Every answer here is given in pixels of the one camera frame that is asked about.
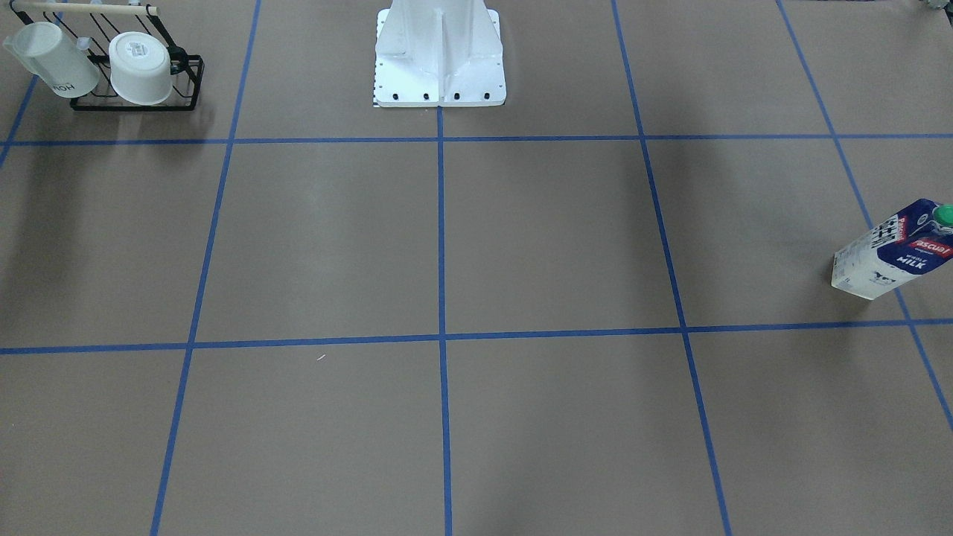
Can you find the milk carton blue white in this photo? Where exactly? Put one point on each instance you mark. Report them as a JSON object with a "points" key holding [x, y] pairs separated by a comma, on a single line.
{"points": [[910, 243]]}

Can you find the black wire dish rack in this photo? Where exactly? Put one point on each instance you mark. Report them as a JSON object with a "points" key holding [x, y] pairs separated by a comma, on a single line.
{"points": [[92, 24]]}

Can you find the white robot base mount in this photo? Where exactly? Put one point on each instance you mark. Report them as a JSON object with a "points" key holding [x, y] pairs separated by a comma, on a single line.
{"points": [[438, 53]]}

